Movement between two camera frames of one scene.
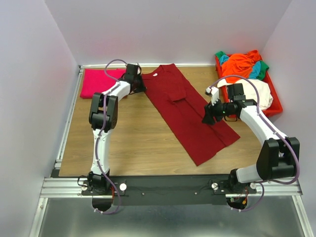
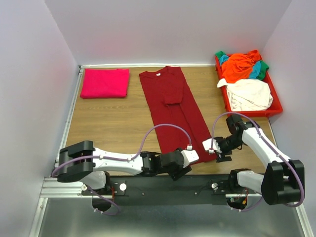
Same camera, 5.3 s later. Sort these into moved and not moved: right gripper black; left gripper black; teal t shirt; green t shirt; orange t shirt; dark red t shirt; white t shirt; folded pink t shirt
Moved: right gripper black; dark red t shirt; left gripper black
Not moved: folded pink t shirt; orange t shirt; green t shirt; teal t shirt; white t shirt
